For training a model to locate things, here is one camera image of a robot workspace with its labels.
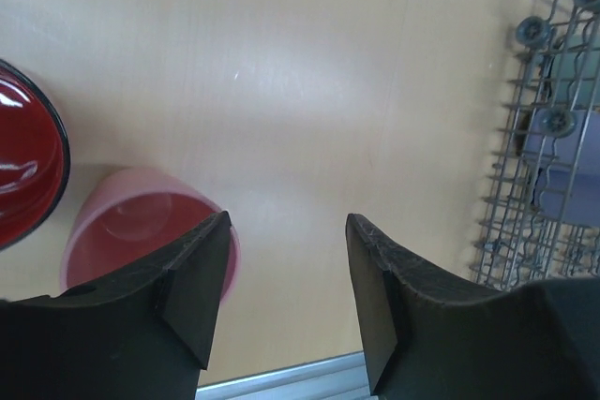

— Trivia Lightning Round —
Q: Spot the aluminium front rail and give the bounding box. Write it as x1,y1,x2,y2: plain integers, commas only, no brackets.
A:
195,352,371,399

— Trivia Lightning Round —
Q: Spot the grey wire dish rack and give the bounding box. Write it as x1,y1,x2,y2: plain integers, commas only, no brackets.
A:
471,0,599,290

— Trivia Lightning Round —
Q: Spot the pink cup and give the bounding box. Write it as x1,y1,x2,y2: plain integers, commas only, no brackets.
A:
60,167,223,292

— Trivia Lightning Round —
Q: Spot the purple cup small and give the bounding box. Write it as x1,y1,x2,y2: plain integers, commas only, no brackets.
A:
520,108,599,175

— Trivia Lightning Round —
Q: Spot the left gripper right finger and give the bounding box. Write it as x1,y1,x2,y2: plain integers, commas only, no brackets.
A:
346,214,599,399

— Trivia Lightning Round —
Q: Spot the green plastic cup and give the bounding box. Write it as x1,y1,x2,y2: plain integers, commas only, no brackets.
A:
548,50,599,108

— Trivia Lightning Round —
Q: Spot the red mug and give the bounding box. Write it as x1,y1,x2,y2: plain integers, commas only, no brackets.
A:
1,60,71,249

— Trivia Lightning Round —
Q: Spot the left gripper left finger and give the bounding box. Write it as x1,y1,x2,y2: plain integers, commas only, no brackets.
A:
1,212,231,399

